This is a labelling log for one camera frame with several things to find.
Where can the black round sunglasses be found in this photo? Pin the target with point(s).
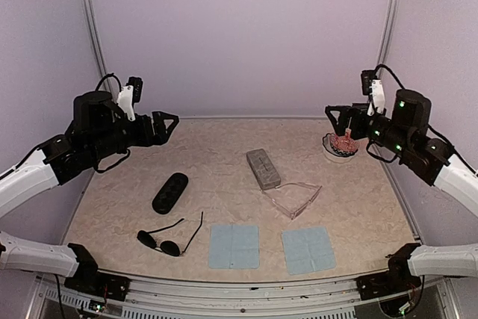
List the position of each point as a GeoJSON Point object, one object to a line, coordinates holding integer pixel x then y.
{"type": "Point", "coordinates": [170, 248]}

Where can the clear frame glasses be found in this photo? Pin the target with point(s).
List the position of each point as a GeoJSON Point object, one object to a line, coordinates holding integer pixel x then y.
{"type": "Point", "coordinates": [295, 212]}

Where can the aluminium corner post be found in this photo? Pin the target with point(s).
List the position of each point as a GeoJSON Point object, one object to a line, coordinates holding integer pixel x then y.
{"type": "Point", "coordinates": [387, 34]}
{"type": "Point", "coordinates": [93, 34]}

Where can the right aluminium corner post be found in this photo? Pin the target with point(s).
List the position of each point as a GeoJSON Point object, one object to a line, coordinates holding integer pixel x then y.
{"type": "Point", "coordinates": [387, 34]}

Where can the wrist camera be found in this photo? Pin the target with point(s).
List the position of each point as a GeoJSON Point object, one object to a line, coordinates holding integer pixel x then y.
{"type": "Point", "coordinates": [129, 95]}
{"type": "Point", "coordinates": [372, 87]}

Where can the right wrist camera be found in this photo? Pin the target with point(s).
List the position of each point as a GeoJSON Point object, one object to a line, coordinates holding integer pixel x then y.
{"type": "Point", "coordinates": [372, 87]}

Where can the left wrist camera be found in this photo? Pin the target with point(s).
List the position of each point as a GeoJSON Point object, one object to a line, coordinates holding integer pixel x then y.
{"type": "Point", "coordinates": [129, 95]}

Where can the red patterned bowl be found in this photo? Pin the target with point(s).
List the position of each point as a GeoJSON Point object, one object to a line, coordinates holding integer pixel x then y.
{"type": "Point", "coordinates": [339, 149]}

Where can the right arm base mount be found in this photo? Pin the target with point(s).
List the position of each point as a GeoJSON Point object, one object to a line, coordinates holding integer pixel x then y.
{"type": "Point", "coordinates": [397, 278]}

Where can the left aluminium corner post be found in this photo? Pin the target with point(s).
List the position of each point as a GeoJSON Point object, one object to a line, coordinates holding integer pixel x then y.
{"type": "Point", "coordinates": [93, 34]}

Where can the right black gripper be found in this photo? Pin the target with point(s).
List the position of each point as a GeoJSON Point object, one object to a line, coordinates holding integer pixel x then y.
{"type": "Point", "coordinates": [357, 110]}

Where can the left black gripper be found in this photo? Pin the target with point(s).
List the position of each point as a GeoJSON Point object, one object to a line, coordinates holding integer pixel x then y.
{"type": "Point", "coordinates": [159, 136]}

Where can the aluminium front rail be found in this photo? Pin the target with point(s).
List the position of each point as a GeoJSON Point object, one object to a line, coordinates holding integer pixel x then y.
{"type": "Point", "coordinates": [147, 297]}

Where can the black oval glasses case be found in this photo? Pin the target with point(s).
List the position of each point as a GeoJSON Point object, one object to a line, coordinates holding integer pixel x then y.
{"type": "Point", "coordinates": [169, 194]}

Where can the blue cleaning cloth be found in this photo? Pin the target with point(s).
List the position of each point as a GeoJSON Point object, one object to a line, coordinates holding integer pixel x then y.
{"type": "Point", "coordinates": [234, 247]}
{"type": "Point", "coordinates": [308, 250]}

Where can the grey glasses case green lining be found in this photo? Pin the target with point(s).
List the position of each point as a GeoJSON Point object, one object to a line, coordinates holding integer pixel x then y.
{"type": "Point", "coordinates": [263, 169]}

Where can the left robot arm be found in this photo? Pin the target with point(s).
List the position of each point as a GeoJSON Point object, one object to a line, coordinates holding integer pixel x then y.
{"type": "Point", "coordinates": [102, 126]}

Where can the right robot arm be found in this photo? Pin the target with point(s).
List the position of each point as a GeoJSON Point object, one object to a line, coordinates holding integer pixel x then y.
{"type": "Point", "coordinates": [434, 160]}

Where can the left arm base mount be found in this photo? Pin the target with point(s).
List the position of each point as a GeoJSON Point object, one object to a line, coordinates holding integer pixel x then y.
{"type": "Point", "coordinates": [97, 283]}

